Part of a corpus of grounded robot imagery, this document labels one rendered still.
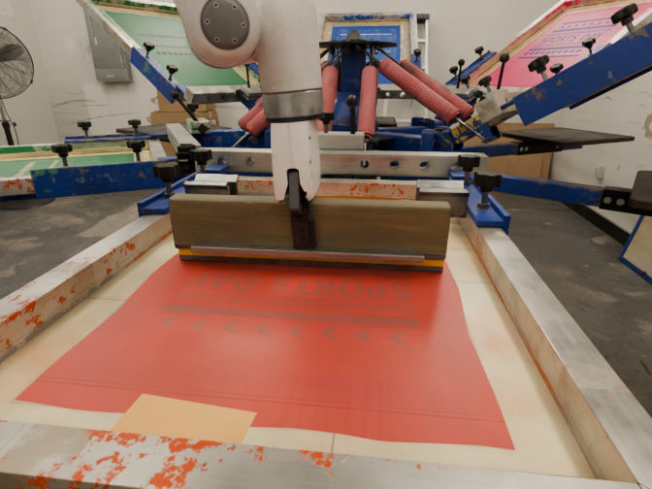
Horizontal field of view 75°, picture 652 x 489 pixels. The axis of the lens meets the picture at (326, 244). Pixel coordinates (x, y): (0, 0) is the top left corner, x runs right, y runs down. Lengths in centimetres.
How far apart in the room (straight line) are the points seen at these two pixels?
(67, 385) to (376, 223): 38
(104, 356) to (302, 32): 40
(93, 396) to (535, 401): 38
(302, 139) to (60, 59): 566
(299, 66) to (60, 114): 575
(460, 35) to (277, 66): 449
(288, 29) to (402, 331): 35
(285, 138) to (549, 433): 39
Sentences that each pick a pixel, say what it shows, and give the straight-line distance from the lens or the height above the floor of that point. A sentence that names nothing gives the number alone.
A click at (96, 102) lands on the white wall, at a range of 591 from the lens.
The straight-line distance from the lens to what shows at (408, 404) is 39.
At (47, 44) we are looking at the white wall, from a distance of 618.
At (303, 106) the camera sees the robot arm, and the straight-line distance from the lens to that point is 52.
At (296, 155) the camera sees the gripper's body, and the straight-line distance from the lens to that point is 51.
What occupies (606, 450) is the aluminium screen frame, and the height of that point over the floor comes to 98.
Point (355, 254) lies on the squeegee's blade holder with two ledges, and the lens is 57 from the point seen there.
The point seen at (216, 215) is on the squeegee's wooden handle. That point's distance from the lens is 60.
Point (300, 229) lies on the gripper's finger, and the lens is 56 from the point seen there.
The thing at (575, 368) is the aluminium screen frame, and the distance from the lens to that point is 41.
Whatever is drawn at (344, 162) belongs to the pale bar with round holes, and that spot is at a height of 102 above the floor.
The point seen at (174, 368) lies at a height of 95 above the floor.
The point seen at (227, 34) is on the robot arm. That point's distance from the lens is 46.
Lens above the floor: 121
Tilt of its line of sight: 22 degrees down
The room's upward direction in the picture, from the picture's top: straight up
